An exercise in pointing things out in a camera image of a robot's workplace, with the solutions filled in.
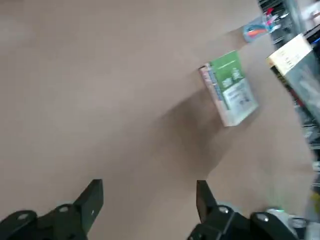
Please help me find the red marker pen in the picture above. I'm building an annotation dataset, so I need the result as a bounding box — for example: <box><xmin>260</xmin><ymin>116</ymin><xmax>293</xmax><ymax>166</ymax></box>
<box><xmin>264</xmin><ymin>7</ymin><xmax>276</xmax><ymax>26</ymax></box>

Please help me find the dark book with hands cover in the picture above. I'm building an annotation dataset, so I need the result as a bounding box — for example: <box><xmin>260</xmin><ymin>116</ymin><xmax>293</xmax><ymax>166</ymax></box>
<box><xmin>265</xmin><ymin>33</ymin><xmax>320</xmax><ymax>121</ymax></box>

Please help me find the green and white book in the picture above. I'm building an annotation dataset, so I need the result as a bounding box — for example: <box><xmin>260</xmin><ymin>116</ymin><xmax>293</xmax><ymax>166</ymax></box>
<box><xmin>198</xmin><ymin>50</ymin><xmax>260</xmax><ymax>128</ymax></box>

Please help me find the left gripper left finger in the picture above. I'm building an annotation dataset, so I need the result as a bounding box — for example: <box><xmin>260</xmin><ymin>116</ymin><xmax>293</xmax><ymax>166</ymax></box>
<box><xmin>0</xmin><ymin>178</ymin><xmax>104</xmax><ymax>240</ymax></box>

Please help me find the clear plastic pen cup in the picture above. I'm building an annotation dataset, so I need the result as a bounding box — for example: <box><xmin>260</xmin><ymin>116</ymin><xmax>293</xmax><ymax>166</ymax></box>
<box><xmin>241</xmin><ymin>14</ymin><xmax>272</xmax><ymax>44</ymax></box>

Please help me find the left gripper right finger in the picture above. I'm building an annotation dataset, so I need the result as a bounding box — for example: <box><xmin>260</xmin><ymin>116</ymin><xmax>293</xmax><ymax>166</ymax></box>
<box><xmin>186</xmin><ymin>179</ymin><xmax>299</xmax><ymax>240</ymax></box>

